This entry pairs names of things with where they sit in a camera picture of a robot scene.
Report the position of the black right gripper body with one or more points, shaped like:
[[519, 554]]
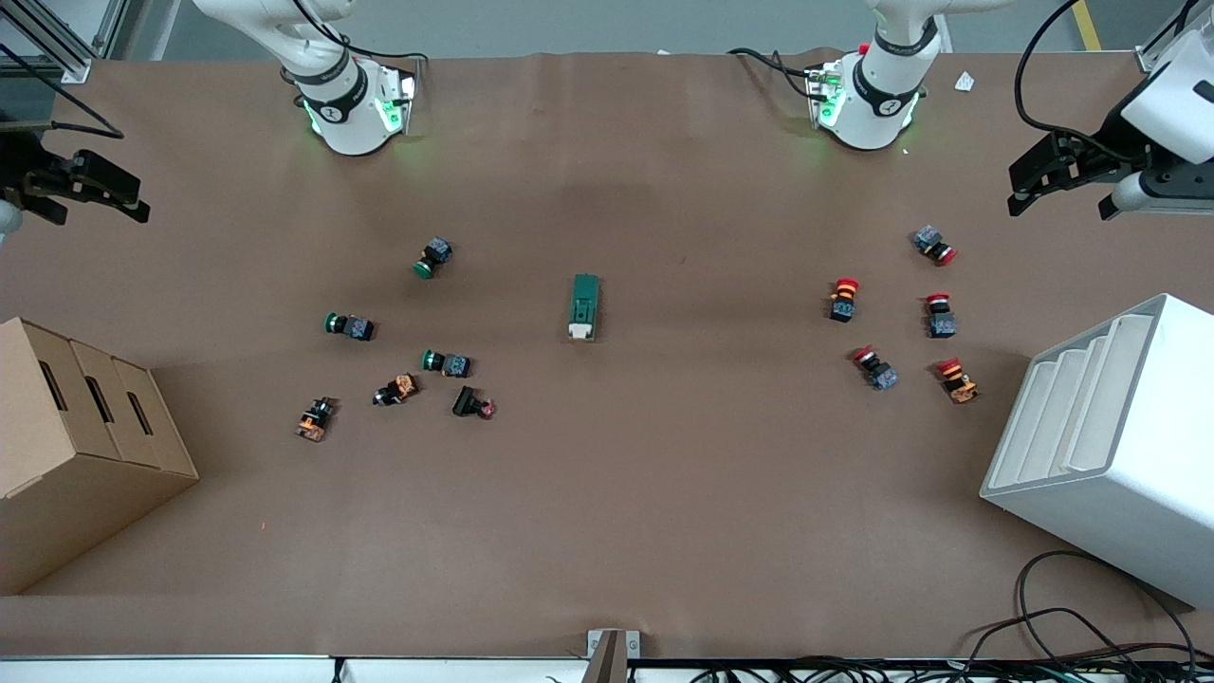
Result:
[[19, 168]]

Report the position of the green terminal block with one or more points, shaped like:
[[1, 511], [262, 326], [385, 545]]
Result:
[[583, 304]]

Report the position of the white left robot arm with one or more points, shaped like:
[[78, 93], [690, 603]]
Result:
[[877, 95]]

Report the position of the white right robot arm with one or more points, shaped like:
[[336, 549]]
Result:
[[346, 119]]

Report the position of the white paper scrap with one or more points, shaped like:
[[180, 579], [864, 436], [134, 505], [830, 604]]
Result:
[[965, 82]]

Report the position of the red emergency button grey block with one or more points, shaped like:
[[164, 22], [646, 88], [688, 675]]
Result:
[[877, 370], [941, 321], [932, 243]]

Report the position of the red emergency button orange block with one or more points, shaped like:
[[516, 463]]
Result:
[[844, 302], [958, 381]]

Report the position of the green push button grey block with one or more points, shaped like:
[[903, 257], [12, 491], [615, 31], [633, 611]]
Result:
[[353, 327], [450, 363], [434, 254]]

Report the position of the brown cardboard box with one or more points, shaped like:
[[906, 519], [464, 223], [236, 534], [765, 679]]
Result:
[[76, 474]]

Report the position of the white slotted rack box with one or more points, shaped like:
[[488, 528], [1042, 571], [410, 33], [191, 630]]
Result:
[[1129, 474]]

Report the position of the black push button orange block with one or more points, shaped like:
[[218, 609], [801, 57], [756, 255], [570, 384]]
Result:
[[315, 420], [398, 389]]

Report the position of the black push button red lens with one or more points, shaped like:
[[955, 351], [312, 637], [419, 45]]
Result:
[[469, 402]]

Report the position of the aluminium frame profile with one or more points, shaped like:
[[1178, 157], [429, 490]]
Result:
[[57, 52], [1162, 47]]

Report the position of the white table edge rail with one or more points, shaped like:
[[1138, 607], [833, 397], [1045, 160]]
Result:
[[190, 670]]

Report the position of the grey metal bracket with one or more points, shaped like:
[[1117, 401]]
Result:
[[612, 655]]

